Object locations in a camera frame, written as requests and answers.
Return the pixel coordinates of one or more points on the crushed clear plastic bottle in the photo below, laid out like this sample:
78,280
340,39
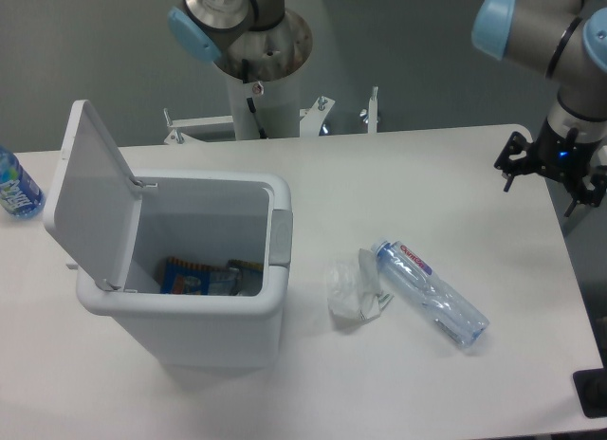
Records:
438,301

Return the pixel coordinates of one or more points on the blue orange snack packet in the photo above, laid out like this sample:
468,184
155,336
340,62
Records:
180,277

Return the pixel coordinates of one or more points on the white plastic trash can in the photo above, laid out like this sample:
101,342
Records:
205,218

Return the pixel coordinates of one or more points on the black table corner clamp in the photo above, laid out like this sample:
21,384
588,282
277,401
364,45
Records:
591,389

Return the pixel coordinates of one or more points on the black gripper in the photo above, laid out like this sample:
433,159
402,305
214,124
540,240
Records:
562,152

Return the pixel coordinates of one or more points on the silver snack wrapper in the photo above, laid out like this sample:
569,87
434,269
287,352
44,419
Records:
238,278

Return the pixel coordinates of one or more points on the white paper wrapper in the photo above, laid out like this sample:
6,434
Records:
353,289

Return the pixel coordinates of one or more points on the white metal base frame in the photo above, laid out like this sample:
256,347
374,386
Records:
257,114

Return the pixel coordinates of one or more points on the white trash can lid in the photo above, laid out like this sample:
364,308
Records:
94,203

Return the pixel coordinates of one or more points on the blue labelled water bottle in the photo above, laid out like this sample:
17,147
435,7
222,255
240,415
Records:
21,197

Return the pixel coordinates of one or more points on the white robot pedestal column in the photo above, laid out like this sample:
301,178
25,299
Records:
275,57

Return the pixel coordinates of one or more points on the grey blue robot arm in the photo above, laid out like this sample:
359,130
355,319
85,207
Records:
551,37

